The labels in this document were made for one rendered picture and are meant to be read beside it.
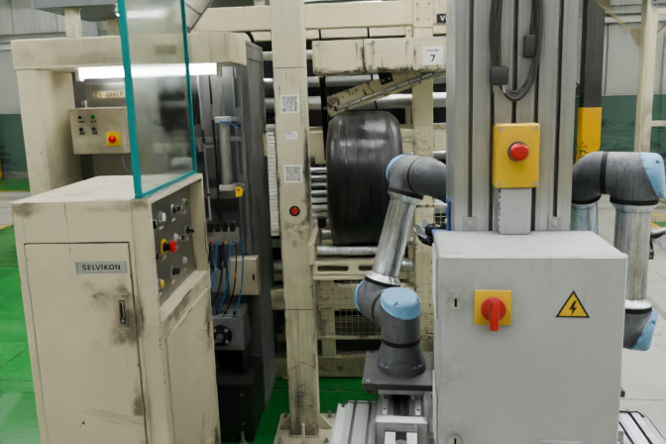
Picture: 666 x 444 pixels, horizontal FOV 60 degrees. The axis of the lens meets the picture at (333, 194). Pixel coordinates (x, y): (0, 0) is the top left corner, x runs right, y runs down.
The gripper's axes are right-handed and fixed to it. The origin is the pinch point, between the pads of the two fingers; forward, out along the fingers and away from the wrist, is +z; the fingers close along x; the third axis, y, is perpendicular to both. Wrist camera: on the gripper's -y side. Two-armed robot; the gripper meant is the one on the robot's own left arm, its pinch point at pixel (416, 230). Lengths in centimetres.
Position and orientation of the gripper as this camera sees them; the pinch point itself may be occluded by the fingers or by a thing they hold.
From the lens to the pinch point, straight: 224.9
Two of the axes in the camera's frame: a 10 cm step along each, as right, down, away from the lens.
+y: -2.1, -8.6, -4.7
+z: -6.1, -2.6, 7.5
